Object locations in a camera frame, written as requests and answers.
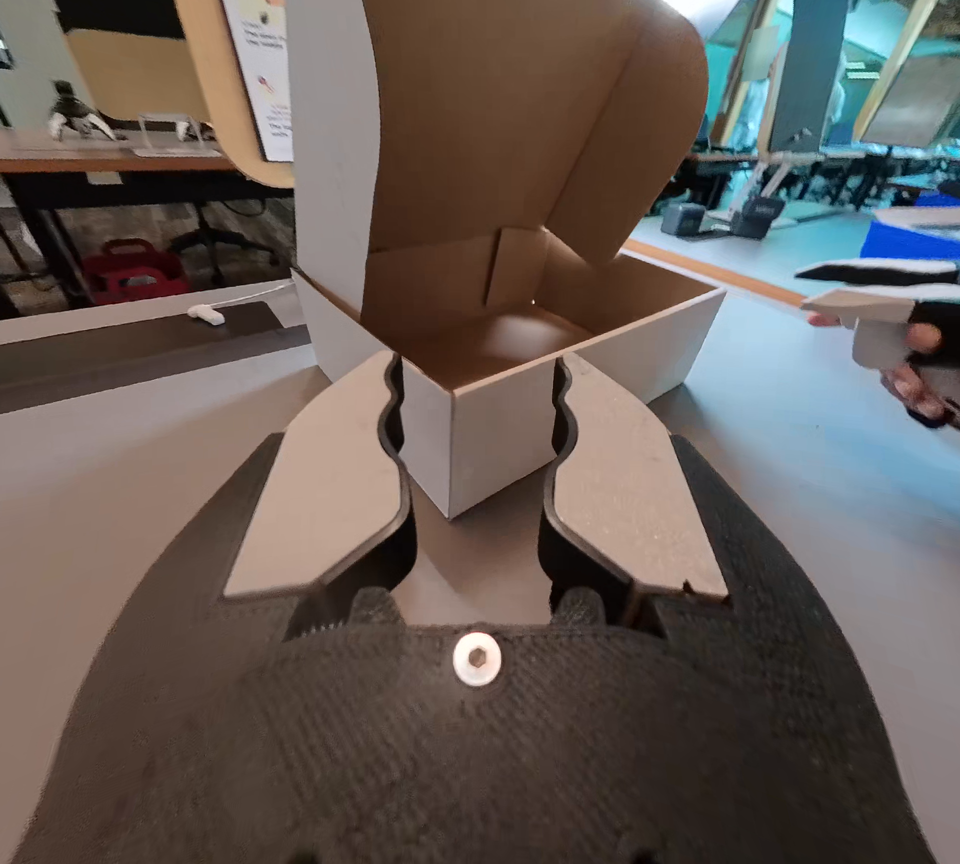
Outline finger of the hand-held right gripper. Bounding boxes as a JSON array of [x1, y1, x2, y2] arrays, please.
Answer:
[[798, 288, 918, 330], [793, 258, 960, 285]]

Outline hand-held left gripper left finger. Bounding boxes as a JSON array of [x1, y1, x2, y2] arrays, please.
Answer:
[[222, 350, 416, 600]]

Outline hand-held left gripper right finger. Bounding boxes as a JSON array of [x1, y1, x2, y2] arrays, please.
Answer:
[[538, 353, 730, 599]]

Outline white cardboard box with lid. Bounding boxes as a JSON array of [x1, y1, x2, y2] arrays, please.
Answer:
[[288, 0, 727, 520]]

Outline black floor box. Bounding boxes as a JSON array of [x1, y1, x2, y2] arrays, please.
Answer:
[[731, 195, 786, 240], [660, 201, 708, 237]]

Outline person's right hand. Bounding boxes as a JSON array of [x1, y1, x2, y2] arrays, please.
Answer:
[[883, 323, 960, 432]]

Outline blue bin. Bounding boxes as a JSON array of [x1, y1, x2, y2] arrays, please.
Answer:
[[861, 204, 960, 262]]

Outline black office chair base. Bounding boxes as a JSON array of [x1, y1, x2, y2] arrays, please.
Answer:
[[168, 198, 280, 284]]

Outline red basket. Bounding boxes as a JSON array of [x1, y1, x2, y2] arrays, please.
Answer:
[[81, 238, 190, 305]]

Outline clear acrylic stand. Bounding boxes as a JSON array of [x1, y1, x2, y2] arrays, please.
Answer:
[[133, 112, 224, 158]]

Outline black and white device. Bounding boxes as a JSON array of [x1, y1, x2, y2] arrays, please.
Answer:
[[46, 79, 129, 143]]

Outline tan flat panel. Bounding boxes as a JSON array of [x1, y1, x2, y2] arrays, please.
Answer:
[[63, 28, 213, 124]]

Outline printed instruction sheet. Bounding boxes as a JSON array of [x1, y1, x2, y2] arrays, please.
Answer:
[[195, 0, 295, 162]]

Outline pale wooden display board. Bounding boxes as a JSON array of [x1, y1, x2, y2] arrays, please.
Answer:
[[157, 0, 297, 189]]

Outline white cable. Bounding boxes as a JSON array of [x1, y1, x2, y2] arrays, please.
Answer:
[[216, 281, 295, 315]]

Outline wooden desk with black frame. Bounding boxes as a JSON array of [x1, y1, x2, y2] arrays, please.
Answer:
[[0, 129, 260, 205]]

